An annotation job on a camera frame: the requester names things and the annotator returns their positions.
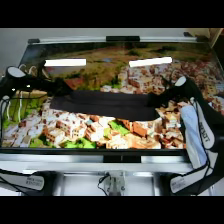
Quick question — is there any black garment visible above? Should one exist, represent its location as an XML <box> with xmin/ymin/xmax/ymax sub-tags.
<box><xmin>49</xmin><ymin>89</ymin><xmax>162</xmax><ymax>123</ymax></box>

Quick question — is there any light blue garment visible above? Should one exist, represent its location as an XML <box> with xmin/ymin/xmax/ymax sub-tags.
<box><xmin>179</xmin><ymin>95</ymin><xmax>214</xmax><ymax>172</ymax></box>

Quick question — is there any black cable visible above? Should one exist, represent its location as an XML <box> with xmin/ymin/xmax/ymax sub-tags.
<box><xmin>96</xmin><ymin>173</ymin><xmax>112</xmax><ymax>197</ymax></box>

